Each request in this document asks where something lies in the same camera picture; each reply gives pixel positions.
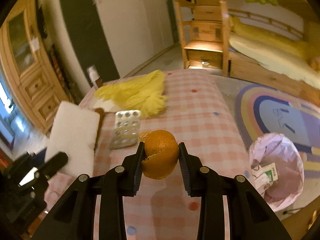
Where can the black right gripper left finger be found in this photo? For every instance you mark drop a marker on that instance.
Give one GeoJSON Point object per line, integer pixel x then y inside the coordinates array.
{"type": "Point", "coordinates": [72, 216]}

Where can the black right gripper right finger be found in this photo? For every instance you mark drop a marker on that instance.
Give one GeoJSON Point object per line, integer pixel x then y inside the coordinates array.
{"type": "Point", "coordinates": [231, 208]}

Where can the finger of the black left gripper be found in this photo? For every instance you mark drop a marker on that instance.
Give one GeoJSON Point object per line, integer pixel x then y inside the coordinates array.
{"type": "Point", "coordinates": [48, 169]}

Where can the yellow foam fruit net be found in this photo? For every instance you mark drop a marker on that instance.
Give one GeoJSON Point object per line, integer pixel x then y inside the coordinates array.
{"type": "Point", "coordinates": [144, 93]}

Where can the pink lined trash bin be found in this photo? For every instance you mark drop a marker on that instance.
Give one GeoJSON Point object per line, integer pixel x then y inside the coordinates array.
{"type": "Point", "coordinates": [280, 157]}

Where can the silver pill blister pack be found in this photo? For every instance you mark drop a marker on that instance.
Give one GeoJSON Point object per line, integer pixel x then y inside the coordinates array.
{"type": "Point", "coordinates": [126, 129]}

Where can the brown white spray bottle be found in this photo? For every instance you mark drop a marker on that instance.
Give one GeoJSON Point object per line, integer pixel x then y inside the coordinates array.
{"type": "Point", "coordinates": [94, 77]}

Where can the pastel rainbow rug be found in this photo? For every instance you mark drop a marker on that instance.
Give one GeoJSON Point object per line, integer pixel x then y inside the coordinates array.
{"type": "Point", "coordinates": [260, 109]}

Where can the wooden cabinet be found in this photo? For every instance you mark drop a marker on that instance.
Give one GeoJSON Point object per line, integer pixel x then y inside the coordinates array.
{"type": "Point", "coordinates": [27, 67]}

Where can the white wardrobe doors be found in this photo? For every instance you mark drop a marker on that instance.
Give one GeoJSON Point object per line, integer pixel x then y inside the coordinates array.
{"type": "Point", "coordinates": [136, 30]}

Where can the wooden bunk bed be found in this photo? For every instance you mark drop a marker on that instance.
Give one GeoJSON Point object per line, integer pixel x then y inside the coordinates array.
{"type": "Point", "coordinates": [276, 46]}

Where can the wooden stair drawers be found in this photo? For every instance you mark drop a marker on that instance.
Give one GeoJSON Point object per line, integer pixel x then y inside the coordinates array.
{"type": "Point", "coordinates": [203, 27]}

